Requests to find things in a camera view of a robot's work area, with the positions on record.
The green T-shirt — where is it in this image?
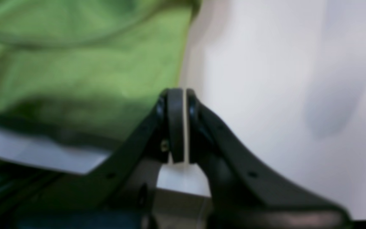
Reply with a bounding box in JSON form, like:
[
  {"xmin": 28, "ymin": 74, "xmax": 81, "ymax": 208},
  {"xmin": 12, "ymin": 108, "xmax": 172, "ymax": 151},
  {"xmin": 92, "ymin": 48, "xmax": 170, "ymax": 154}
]
[{"xmin": 0, "ymin": 0, "xmax": 202, "ymax": 148}]

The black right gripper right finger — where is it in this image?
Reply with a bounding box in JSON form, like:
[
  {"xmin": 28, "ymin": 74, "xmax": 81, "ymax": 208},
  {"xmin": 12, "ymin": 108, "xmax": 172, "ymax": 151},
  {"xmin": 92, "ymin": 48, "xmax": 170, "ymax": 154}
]
[{"xmin": 186, "ymin": 89, "xmax": 352, "ymax": 229}]

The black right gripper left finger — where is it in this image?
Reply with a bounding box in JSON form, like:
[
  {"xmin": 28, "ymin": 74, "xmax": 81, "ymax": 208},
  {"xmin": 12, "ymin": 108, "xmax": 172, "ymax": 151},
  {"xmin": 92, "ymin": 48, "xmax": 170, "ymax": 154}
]
[{"xmin": 9, "ymin": 88, "xmax": 184, "ymax": 229}]

